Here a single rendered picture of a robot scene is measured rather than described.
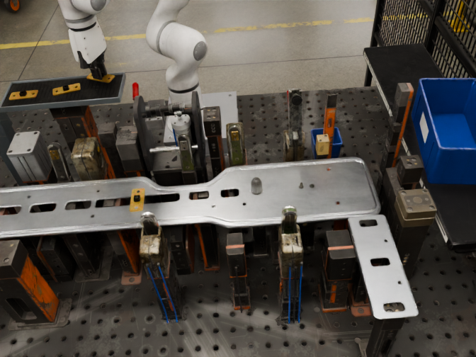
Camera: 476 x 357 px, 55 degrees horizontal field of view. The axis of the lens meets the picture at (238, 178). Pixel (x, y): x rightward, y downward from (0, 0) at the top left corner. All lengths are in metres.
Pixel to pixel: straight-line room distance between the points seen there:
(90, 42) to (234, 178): 0.56
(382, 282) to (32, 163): 1.02
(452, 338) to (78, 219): 1.09
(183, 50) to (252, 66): 2.10
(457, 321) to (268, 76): 2.45
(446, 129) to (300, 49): 2.45
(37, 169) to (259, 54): 2.58
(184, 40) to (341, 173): 0.67
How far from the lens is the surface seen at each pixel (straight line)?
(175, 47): 1.59
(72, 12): 1.36
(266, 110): 2.06
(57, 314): 1.56
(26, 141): 1.49
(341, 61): 3.70
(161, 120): 1.33
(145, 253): 1.17
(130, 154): 1.43
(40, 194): 1.47
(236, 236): 1.22
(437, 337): 1.46
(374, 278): 1.16
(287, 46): 3.87
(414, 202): 1.24
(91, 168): 1.44
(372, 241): 1.22
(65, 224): 1.36
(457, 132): 1.51
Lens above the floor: 1.97
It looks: 46 degrees down
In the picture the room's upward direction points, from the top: 6 degrees counter-clockwise
